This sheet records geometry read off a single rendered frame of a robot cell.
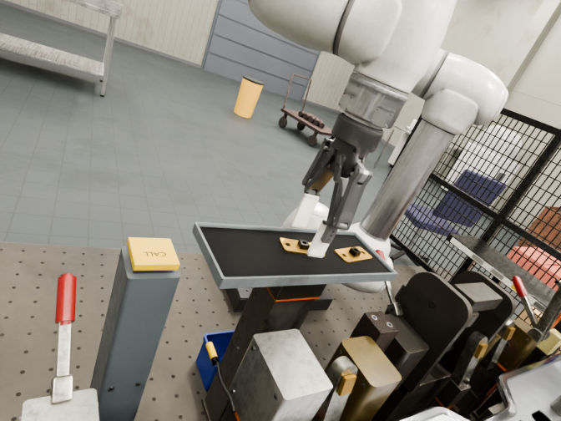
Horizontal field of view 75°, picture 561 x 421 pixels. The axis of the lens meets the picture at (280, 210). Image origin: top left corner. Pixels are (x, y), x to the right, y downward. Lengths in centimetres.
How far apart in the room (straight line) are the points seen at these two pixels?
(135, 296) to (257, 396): 21
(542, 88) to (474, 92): 738
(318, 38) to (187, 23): 951
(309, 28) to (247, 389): 50
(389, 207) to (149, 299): 79
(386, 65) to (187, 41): 962
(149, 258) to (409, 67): 43
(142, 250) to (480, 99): 88
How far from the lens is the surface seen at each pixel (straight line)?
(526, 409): 100
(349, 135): 56
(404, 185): 112
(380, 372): 65
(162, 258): 52
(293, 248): 64
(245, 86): 660
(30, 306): 109
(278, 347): 53
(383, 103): 54
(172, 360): 101
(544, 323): 116
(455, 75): 108
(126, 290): 52
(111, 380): 66
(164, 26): 997
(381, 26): 54
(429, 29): 55
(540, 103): 836
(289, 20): 58
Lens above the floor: 147
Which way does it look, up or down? 24 degrees down
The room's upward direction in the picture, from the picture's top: 23 degrees clockwise
